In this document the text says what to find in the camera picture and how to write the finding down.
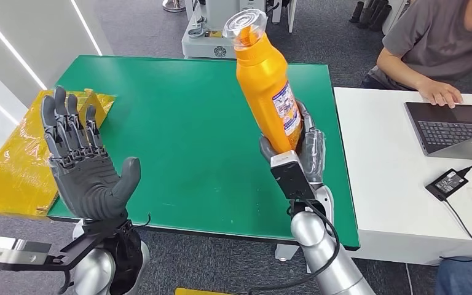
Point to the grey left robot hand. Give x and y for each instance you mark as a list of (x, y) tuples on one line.
[(87, 183)]

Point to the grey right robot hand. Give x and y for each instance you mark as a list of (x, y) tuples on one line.
[(315, 156)]

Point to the orange bottle with clear cap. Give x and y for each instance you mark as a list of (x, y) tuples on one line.
[(264, 81)]

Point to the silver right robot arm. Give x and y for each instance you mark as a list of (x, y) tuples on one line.
[(321, 252)]

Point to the yellow plastic sheet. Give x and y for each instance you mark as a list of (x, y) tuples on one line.
[(12, 171)]

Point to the yellow taped box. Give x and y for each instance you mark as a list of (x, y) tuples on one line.
[(97, 102)]

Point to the white table foot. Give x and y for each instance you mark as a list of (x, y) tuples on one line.
[(285, 253)]

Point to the green table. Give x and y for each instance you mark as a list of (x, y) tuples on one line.
[(179, 122)]

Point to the dark grey laptop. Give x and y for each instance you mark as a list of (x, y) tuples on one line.
[(447, 130)]

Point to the person's hand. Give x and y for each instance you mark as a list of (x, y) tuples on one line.
[(439, 94)]

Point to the black chair legs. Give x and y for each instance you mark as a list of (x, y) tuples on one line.
[(372, 16)]

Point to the yellow floor marker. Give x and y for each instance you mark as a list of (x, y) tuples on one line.
[(195, 292)]

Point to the white machine base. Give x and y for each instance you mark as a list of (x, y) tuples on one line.
[(207, 44)]

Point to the person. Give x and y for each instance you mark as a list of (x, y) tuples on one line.
[(435, 40)]

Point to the blue fabric item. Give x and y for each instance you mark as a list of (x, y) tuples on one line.
[(464, 279)]

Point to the chrome stand base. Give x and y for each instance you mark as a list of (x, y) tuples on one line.
[(174, 5)]

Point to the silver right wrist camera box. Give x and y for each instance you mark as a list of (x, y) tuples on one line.
[(291, 175)]

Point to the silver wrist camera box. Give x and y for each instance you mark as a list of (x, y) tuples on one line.
[(8, 252), (291, 175)]

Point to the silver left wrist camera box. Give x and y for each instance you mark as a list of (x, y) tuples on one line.
[(8, 252)]

